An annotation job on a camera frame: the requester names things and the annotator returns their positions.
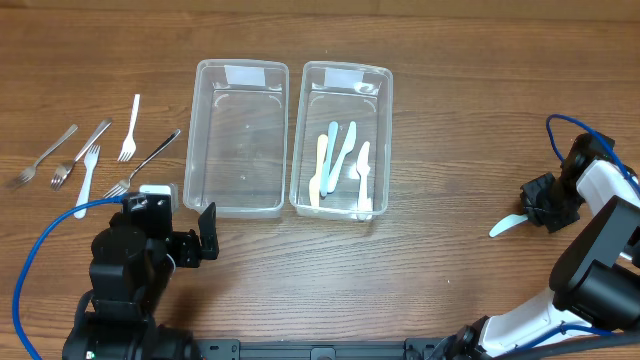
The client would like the dark handled metal fork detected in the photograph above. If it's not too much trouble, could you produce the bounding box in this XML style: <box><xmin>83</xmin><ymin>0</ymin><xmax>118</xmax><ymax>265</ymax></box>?
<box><xmin>103</xmin><ymin>129</ymin><xmax>181</xmax><ymax>198</ymax></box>

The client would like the white plastic knife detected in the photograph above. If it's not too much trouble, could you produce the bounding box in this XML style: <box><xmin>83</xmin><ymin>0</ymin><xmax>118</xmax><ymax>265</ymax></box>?
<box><xmin>356</xmin><ymin>141</ymin><xmax>372</xmax><ymax>212</ymax></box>
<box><xmin>328</xmin><ymin>121</ymin><xmax>357</xmax><ymax>193</ymax></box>

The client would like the light blue plastic knife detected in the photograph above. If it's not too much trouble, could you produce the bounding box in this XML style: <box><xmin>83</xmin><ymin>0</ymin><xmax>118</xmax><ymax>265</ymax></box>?
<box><xmin>320</xmin><ymin>121</ymin><xmax>339</xmax><ymax>197</ymax></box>

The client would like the clear plastic container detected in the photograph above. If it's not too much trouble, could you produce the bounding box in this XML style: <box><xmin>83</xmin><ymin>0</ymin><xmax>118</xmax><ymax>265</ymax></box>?
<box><xmin>183</xmin><ymin>59</ymin><xmax>289</xmax><ymax>219</ymax></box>
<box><xmin>289</xmin><ymin>61</ymin><xmax>394</xmax><ymax>222</ymax></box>

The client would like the cream yellow plastic knife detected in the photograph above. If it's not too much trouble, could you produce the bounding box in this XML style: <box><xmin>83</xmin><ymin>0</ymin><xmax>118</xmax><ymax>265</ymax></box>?
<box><xmin>308</xmin><ymin>134</ymin><xmax>328</xmax><ymax>208</ymax></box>

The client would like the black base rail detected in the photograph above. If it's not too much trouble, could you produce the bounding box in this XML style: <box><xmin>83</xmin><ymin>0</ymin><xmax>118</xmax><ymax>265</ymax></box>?
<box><xmin>197</xmin><ymin>337</ymin><xmax>453</xmax><ymax>360</ymax></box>

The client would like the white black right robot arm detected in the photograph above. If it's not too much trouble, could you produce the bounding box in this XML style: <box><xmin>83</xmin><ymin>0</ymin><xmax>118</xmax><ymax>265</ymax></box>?
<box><xmin>431</xmin><ymin>132</ymin><xmax>639</xmax><ymax>359</ymax></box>

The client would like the black thick cable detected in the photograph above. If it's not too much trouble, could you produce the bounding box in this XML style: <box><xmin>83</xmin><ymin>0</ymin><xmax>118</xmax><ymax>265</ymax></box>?
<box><xmin>499</xmin><ymin>329</ymin><xmax>640</xmax><ymax>360</ymax></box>

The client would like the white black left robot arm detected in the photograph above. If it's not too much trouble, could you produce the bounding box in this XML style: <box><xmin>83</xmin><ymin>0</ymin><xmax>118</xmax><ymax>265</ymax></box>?
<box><xmin>62</xmin><ymin>192</ymin><xmax>219</xmax><ymax>360</ymax></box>

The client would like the teal plastic knife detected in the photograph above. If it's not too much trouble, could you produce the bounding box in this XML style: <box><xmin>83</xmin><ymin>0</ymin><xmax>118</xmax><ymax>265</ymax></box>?
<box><xmin>489</xmin><ymin>214</ymin><xmax>528</xmax><ymax>238</ymax></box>

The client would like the white plastic fork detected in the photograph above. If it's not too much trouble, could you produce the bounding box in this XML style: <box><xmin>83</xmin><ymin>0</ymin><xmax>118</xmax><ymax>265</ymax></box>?
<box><xmin>117</xmin><ymin>94</ymin><xmax>141</xmax><ymax>162</ymax></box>
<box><xmin>76</xmin><ymin>145</ymin><xmax>101</xmax><ymax>206</ymax></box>

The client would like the right clear plastic container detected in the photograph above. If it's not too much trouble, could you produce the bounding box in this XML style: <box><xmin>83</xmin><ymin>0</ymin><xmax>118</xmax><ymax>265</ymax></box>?
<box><xmin>289</xmin><ymin>61</ymin><xmax>394</xmax><ymax>222</ymax></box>

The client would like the left clear plastic container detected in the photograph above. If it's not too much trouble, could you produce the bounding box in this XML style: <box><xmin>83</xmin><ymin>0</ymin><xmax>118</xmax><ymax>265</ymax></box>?
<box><xmin>183</xmin><ymin>59</ymin><xmax>289</xmax><ymax>219</ymax></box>

